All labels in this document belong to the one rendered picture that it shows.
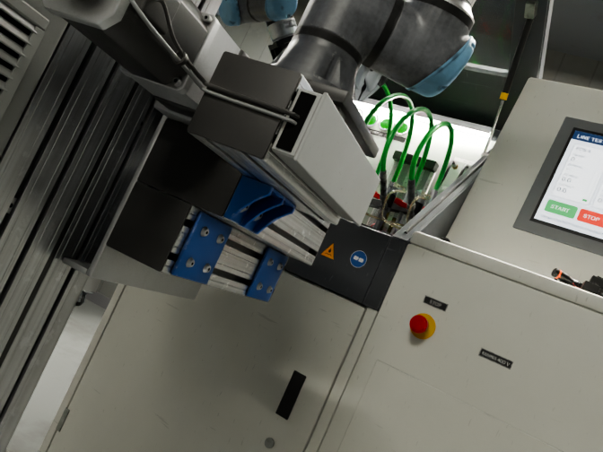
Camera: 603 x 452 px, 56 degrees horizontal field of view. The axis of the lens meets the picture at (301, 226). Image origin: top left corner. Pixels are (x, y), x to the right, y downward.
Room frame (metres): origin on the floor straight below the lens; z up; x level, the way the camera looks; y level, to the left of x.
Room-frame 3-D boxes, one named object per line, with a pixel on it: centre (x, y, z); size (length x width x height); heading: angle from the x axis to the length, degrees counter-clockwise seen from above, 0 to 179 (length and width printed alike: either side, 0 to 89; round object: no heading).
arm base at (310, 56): (0.88, 0.08, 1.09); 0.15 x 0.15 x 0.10
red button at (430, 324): (1.14, -0.30, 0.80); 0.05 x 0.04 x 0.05; 60
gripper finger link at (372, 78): (1.27, -0.01, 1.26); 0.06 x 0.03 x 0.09; 150
